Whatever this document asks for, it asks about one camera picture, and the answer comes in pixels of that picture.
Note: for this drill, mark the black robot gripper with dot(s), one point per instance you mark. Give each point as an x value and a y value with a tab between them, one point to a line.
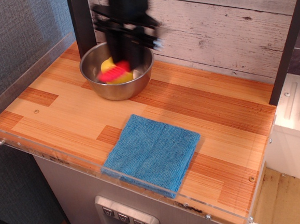
122	19

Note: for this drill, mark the red handled metal fork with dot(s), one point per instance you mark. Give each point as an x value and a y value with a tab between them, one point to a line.
112	72

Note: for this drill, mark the blue folded cloth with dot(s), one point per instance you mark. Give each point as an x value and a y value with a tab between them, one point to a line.
152	155

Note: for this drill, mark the yellow bell pepper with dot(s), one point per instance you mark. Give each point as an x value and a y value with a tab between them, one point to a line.
128	78

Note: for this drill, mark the stainless steel bowl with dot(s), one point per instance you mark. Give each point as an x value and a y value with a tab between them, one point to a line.
90	67

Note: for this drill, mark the clear acrylic table guard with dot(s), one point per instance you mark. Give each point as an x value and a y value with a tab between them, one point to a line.
52	113

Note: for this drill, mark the grey cabinet with buttons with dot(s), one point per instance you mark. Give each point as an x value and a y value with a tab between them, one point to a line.
108	211

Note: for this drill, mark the white cabinet on right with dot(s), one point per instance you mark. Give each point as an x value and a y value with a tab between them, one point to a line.
283	150

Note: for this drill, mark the dark vertical post left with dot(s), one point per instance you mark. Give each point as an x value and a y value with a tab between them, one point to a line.
82	25

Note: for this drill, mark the dark vertical post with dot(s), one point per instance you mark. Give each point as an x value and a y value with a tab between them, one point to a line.
286	55
82	25

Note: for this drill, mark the dark vertical post right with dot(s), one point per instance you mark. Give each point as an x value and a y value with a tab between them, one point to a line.
286	55

